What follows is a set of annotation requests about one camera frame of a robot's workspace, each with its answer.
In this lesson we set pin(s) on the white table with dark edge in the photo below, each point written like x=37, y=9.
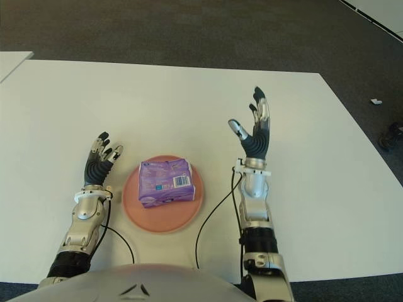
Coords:
x=387, y=12

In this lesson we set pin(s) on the pink round plate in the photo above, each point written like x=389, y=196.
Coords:
x=163, y=220

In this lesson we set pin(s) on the small white scrap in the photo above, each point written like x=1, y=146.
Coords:
x=376, y=101

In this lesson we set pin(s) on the dark shoe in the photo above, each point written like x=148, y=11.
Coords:
x=392, y=138

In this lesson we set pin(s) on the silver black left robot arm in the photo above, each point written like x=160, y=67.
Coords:
x=83, y=212

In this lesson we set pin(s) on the white side table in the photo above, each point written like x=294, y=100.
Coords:
x=11, y=64

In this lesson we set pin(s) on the silver robot torso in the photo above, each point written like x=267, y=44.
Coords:
x=141, y=283

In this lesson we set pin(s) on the purple tissue paper pack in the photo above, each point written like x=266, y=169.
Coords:
x=163, y=182

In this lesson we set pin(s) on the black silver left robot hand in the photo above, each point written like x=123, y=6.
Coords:
x=96, y=171

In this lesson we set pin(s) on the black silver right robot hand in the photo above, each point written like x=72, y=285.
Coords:
x=258, y=144

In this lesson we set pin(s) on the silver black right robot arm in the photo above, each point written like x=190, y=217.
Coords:
x=255, y=207

